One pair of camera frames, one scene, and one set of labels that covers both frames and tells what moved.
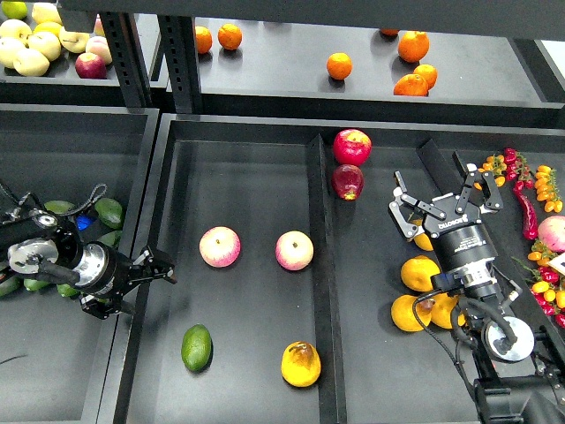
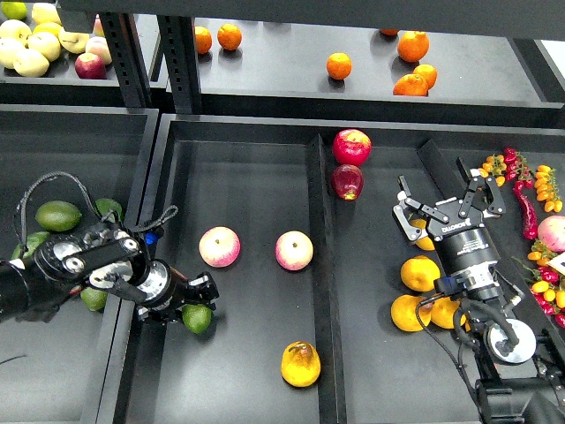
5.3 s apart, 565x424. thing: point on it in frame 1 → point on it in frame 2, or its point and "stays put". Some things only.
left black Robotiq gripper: (105, 272) → (166, 289)
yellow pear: (404, 315) stays put
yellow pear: (301, 364) stays put
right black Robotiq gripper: (461, 239) stays put
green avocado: (197, 348) → (196, 317)
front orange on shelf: (411, 85) stays put
